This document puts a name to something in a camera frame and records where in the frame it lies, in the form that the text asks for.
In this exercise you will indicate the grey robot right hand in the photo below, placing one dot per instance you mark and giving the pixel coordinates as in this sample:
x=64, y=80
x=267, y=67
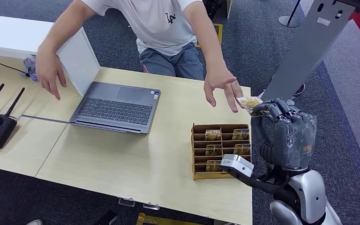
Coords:
x=293, y=139

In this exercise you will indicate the gold hotel key card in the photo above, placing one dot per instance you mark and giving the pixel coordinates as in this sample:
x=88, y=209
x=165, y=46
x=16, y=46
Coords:
x=249, y=102
x=213, y=135
x=240, y=134
x=242, y=149
x=212, y=165
x=213, y=150

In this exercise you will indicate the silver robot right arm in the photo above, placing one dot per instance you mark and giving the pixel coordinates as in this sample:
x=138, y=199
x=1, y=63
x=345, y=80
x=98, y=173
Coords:
x=307, y=195

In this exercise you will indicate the person's left forearm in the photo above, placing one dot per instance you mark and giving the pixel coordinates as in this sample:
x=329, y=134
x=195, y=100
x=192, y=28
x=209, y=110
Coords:
x=206, y=43

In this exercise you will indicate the person's right forearm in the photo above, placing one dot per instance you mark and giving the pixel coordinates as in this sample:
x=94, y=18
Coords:
x=62, y=26

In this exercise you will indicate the person's left hand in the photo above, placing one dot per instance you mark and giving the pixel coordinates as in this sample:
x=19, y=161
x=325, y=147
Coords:
x=222, y=84

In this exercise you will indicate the person's hand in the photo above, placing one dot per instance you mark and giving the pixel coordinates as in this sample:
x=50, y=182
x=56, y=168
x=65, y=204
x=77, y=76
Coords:
x=222, y=84
x=49, y=71

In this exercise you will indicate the brown cardboard card holder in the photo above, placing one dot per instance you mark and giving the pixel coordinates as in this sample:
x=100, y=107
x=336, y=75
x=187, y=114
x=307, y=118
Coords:
x=198, y=175

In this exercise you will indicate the person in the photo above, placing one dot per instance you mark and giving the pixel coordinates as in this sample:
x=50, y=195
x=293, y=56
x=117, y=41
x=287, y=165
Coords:
x=161, y=28

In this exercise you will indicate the person's right hand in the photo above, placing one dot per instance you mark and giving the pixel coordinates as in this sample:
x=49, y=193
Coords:
x=49, y=71

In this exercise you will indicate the grey kiosk stand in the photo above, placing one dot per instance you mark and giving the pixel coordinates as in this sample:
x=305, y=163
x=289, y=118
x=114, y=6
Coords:
x=304, y=46

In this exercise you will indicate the white furniture panel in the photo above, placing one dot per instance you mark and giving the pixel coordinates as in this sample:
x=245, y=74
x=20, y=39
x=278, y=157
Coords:
x=229, y=7

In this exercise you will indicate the black object on floor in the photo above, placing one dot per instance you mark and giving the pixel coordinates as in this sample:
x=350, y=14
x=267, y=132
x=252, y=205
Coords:
x=214, y=6

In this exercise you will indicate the clear acrylic desk clip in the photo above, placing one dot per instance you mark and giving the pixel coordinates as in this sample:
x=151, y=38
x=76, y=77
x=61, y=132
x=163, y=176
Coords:
x=151, y=206
x=126, y=202

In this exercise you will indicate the gold shiny floor plate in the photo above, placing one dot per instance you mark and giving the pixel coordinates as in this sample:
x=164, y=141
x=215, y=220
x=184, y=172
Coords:
x=155, y=220

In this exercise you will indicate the grey open laptop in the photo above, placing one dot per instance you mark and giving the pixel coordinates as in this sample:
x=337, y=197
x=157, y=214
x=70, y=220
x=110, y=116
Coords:
x=114, y=108

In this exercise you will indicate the black box under desk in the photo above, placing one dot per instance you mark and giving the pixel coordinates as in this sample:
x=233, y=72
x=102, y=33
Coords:
x=108, y=218

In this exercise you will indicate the crumpled clear plastic bag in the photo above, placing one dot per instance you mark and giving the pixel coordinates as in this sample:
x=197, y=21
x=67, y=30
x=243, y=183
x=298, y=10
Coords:
x=30, y=66

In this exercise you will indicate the white desk partition box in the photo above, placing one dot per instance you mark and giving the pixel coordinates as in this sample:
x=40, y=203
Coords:
x=0, y=34

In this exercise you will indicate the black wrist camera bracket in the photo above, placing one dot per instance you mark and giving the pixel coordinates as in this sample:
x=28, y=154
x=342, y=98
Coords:
x=260, y=185

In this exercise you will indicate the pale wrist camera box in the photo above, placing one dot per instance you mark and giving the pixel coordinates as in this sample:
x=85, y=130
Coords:
x=237, y=164

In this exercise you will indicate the stanchion post with round base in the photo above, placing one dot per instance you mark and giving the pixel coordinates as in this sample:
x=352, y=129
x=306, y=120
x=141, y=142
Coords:
x=288, y=21

